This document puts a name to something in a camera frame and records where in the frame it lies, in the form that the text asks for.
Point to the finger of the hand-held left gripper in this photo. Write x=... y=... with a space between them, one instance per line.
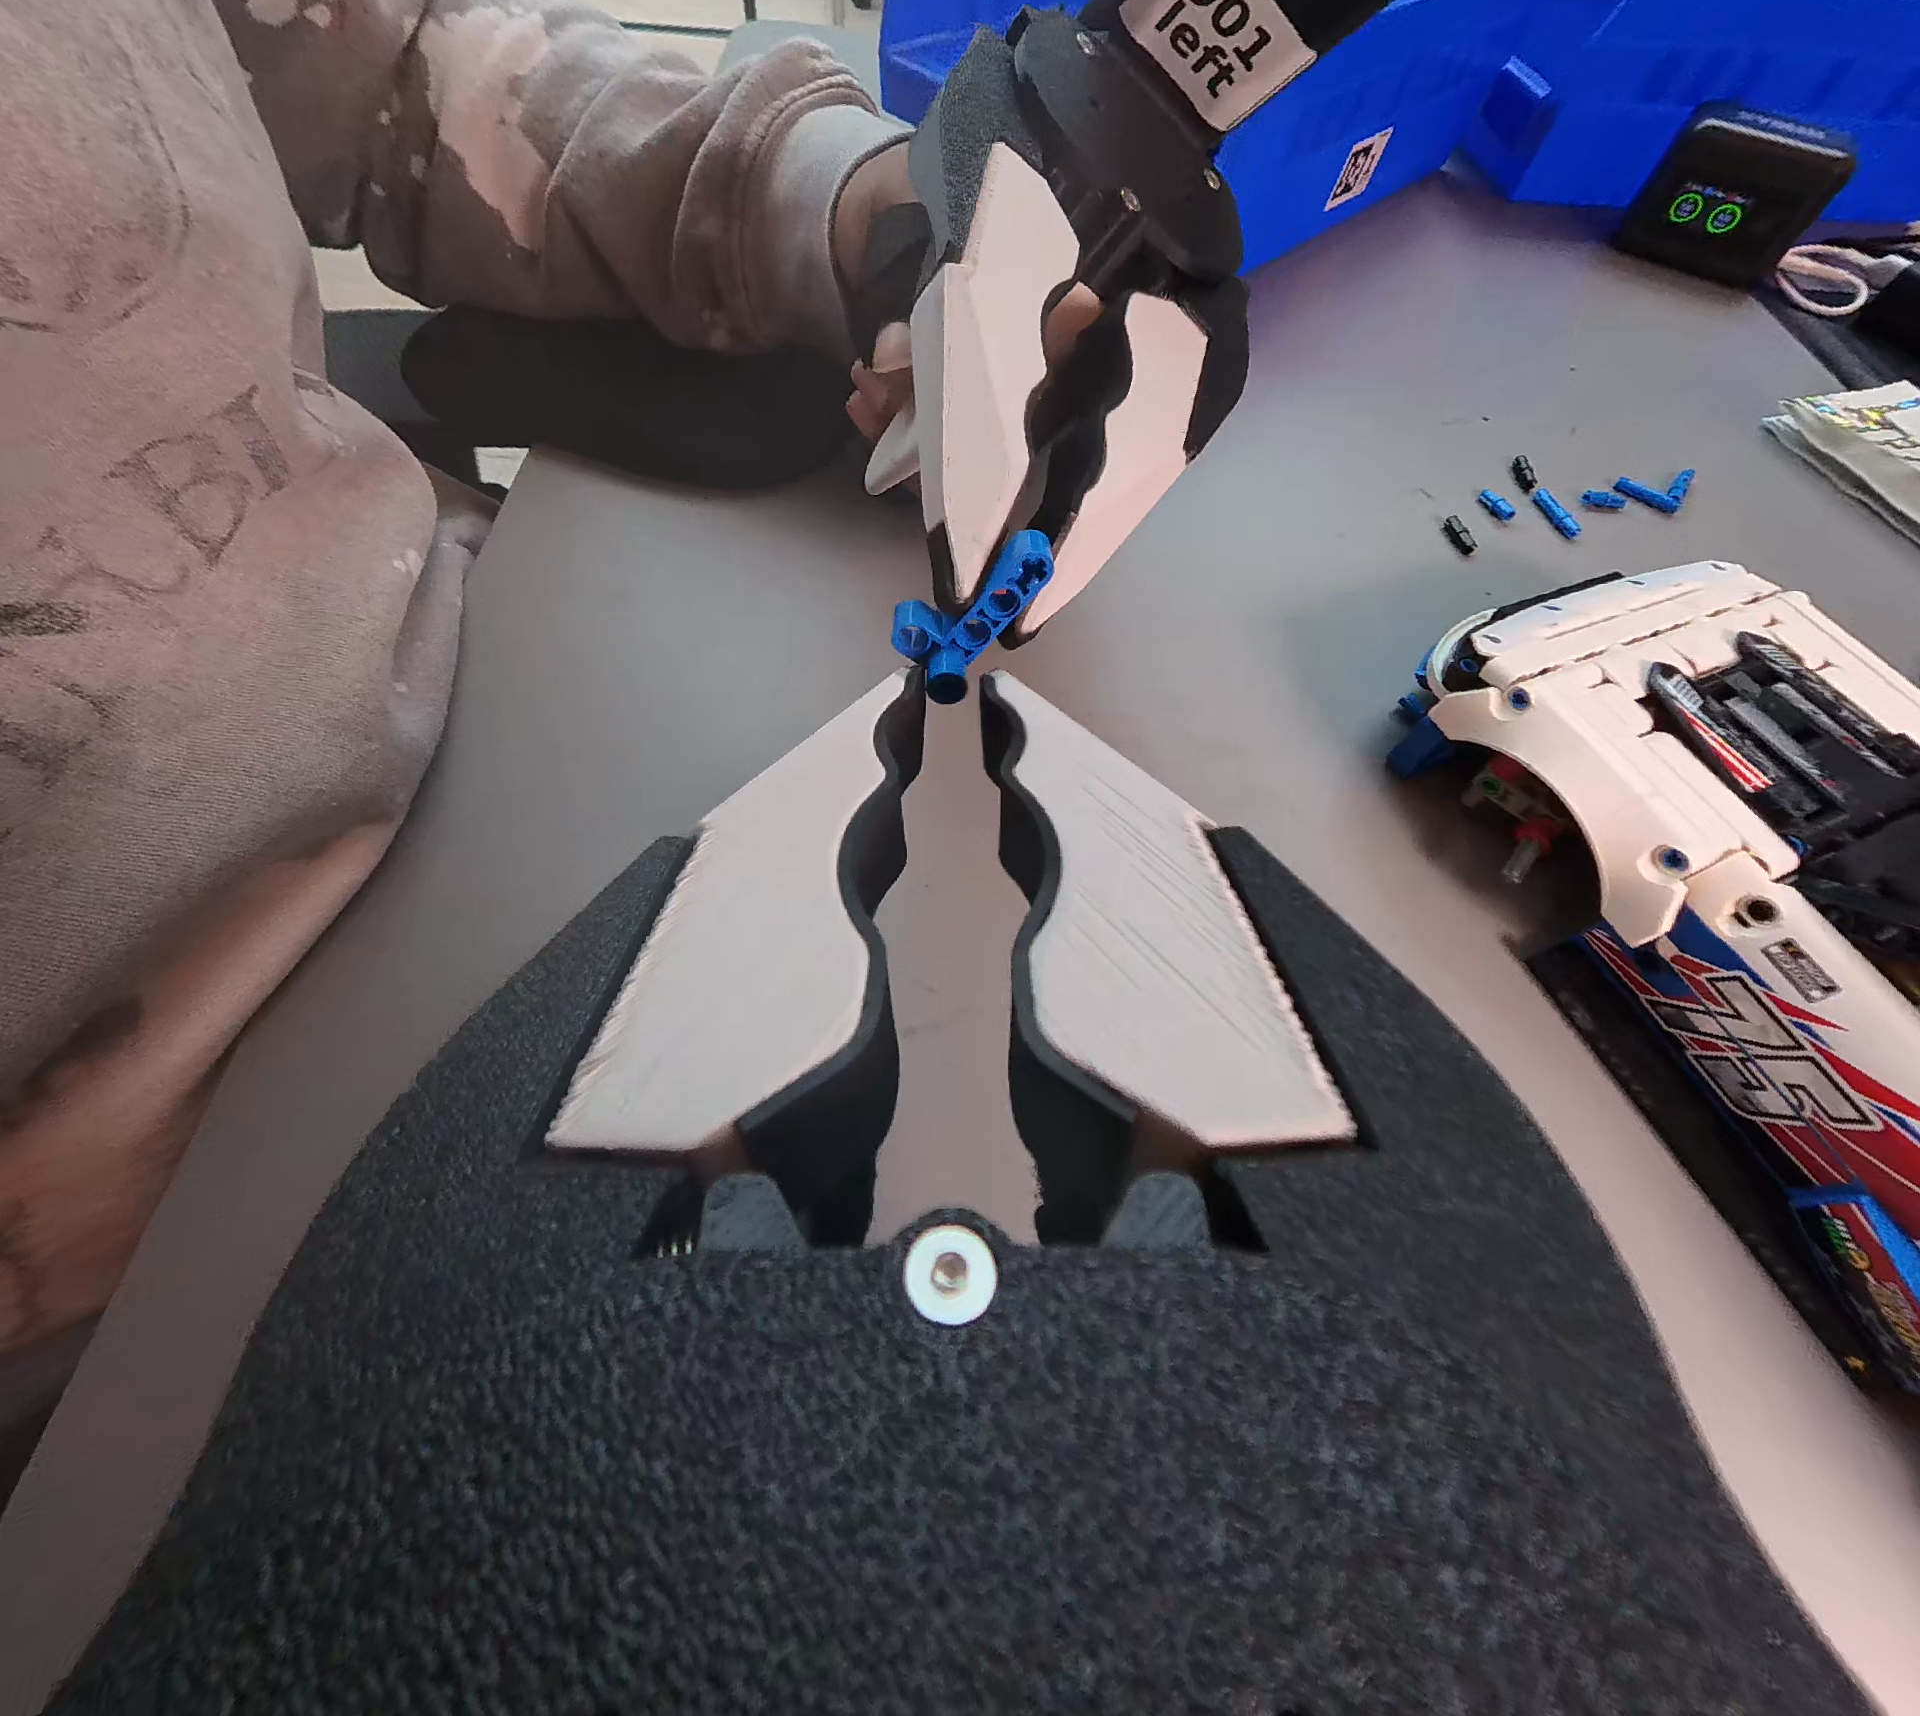
x=982 y=336
x=1149 y=397

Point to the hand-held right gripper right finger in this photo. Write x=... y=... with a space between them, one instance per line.
x=1184 y=980

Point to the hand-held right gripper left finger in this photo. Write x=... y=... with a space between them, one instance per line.
x=735 y=966

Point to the blue plastic bin square label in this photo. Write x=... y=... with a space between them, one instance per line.
x=1381 y=97

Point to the blue brick connector piece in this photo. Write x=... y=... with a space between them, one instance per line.
x=974 y=615

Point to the toy brick race car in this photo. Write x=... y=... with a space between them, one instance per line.
x=1621 y=756

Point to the person's left forearm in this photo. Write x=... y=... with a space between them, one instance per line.
x=674 y=216

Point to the black elbow cushion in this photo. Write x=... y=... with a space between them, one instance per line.
x=631 y=397

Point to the person's left hand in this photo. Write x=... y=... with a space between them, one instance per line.
x=879 y=388

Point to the scattered small blue black pins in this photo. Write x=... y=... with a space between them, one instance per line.
x=1557 y=513

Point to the black device green round displays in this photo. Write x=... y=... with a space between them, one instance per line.
x=1725 y=201

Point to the folded sticker sheets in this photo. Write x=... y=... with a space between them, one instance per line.
x=1853 y=440

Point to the person in pink hoodie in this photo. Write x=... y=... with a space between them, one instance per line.
x=151 y=547

